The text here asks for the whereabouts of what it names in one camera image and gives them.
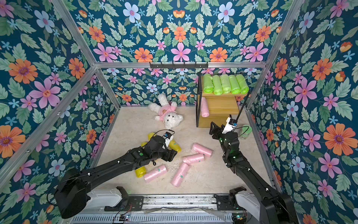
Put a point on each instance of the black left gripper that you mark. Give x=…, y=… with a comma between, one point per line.
x=168, y=157

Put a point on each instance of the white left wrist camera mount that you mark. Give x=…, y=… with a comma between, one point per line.
x=168, y=137

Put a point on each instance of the green circuit board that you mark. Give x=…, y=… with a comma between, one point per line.
x=239, y=219
x=123, y=218

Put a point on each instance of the green circuit board right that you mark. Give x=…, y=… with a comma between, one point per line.
x=239, y=219

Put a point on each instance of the green trash bag roll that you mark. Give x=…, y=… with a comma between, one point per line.
x=235, y=87
x=225, y=82
x=208, y=83
x=242, y=84
x=217, y=86

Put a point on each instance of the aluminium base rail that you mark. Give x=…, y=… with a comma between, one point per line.
x=118, y=200

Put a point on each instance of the upper green lidded jar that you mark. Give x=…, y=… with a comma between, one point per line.
x=245, y=131

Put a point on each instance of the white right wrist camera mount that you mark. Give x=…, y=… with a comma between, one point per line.
x=231, y=125

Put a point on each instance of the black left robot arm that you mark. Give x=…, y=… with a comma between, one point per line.
x=72, y=191

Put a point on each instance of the green circuit board left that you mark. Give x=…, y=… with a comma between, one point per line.
x=123, y=218

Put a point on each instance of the white plush bunny pink shirt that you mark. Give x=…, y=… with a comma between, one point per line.
x=166, y=112

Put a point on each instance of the yellow trash bag roll large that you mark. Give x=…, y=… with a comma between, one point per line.
x=140, y=172

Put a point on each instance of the wooden shelf black metal frame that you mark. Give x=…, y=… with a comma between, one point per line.
x=220, y=107

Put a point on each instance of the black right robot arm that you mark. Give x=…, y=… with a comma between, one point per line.
x=251, y=182

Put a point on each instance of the black hook rail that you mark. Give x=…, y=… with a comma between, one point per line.
x=184, y=65

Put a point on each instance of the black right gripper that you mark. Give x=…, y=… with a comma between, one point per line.
x=217, y=132

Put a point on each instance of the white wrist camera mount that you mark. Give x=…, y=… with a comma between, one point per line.
x=168, y=137
x=231, y=125

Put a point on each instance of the yellow trash bag roll right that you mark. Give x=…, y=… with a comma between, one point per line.
x=175, y=146

